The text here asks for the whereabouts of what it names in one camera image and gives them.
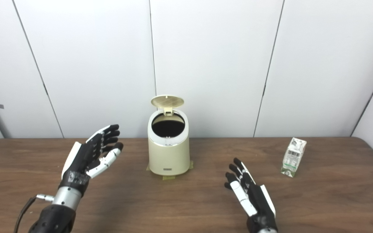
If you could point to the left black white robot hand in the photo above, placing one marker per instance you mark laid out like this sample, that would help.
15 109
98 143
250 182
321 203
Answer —
83 158

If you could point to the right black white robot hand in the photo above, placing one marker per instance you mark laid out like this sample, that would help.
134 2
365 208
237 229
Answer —
254 200

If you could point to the white green milk carton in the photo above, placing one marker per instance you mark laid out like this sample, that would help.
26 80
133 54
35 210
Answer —
292 158

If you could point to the cream-colored bin body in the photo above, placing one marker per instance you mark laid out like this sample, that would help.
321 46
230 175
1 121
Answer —
168 155

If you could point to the cream round bin lid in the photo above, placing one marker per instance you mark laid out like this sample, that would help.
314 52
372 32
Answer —
167 101

